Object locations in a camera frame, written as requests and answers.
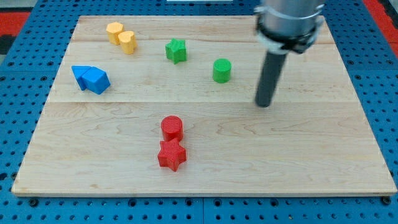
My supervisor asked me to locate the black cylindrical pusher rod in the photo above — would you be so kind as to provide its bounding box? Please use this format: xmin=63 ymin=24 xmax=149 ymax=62
xmin=255 ymin=51 xmax=287 ymax=108

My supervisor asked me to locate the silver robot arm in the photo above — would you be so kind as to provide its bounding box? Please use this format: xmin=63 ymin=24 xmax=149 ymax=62
xmin=254 ymin=0 xmax=325 ymax=108

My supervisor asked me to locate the green star block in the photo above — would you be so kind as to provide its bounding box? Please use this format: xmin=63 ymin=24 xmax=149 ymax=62
xmin=165 ymin=39 xmax=187 ymax=64

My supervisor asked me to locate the red star block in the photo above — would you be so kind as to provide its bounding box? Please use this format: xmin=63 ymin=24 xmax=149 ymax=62
xmin=157 ymin=138 xmax=187 ymax=172

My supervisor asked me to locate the yellow heart block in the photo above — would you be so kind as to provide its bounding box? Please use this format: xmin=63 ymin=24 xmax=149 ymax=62
xmin=118 ymin=31 xmax=137 ymax=55

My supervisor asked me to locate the green cylinder block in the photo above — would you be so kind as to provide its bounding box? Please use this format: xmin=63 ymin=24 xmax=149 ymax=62
xmin=213 ymin=58 xmax=232 ymax=83

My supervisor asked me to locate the red cylinder block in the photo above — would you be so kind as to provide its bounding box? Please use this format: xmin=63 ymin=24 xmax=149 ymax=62
xmin=160 ymin=115 xmax=183 ymax=141

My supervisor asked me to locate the wooden board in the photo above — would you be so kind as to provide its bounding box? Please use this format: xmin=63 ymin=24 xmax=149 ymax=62
xmin=12 ymin=16 xmax=397 ymax=197

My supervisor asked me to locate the yellow hexagon block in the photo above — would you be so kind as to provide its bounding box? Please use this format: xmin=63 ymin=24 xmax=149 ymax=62
xmin=106 ymin=22 xmax=124 ymax=45

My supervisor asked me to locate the blue cube block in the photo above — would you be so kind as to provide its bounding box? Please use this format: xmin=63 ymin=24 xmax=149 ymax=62
xmin=82 ymin=67 xmax=111 ymax=95

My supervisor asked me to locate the blue triangle block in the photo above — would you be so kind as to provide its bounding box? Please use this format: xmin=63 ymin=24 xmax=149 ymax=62
xmin=72 ymin=65 xmax=91 ymax=91

